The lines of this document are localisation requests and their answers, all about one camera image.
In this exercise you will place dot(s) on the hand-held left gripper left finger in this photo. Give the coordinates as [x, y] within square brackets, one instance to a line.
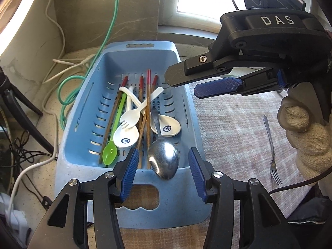
[129, 171]

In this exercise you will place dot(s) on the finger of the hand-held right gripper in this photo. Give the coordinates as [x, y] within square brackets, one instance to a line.
[186, 72]
[217, 87]

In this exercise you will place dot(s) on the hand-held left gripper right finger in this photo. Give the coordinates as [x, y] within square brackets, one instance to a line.
[197, 171]

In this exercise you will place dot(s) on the green plastic spoon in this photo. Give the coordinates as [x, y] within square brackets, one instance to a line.
[110, 154]

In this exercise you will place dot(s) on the white ceramic soup spoon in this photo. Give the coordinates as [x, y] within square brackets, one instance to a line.
[167, 127]
[125, 138]

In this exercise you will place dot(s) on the metal spoon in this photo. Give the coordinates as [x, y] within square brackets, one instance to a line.
[163, 158]

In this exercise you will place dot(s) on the brown red-tipped chopstick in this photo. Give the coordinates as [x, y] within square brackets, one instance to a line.
[143, 124]
[111, 119]
[140, 93]
[148, 124]

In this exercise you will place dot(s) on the blue plastic drain basket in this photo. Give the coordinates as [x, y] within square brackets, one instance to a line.
[168, 212]

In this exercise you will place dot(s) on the white plastic fork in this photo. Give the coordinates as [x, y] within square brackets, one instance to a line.
[131, 116]

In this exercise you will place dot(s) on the metal fork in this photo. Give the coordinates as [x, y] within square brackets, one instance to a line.
[271, 150]

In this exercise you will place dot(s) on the person's right hand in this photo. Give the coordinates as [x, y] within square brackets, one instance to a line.
[311, 145]

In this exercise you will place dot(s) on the checked towel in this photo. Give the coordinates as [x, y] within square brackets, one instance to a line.
[233, 134]

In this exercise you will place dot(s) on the window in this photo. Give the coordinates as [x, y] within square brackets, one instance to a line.
[202, 0]

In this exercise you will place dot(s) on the white power adapter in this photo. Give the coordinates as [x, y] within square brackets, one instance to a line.
[15, 217]

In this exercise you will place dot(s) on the dark cloth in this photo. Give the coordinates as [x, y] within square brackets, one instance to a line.
[311, 220]

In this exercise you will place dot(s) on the black tripod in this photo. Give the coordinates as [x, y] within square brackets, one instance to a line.
[15, 96]

